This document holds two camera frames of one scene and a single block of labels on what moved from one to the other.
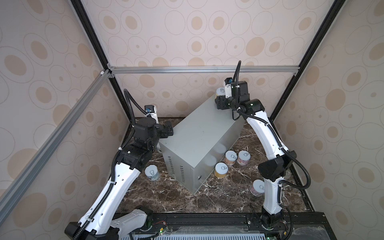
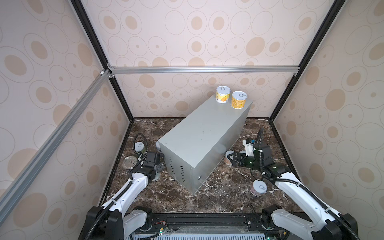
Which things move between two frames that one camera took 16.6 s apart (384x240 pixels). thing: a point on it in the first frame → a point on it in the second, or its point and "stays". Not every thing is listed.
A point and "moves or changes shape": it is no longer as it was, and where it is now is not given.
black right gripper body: x=225 y=103 → x=245 y=162
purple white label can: x=257 y=187 stays
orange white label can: x=230 y=157 stays
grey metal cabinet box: x=199 y=144 stays
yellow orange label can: x=221 y=169 moves or changes shape
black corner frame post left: x=88 y=25 stays
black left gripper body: x=161 y=131 → x=159 y=166
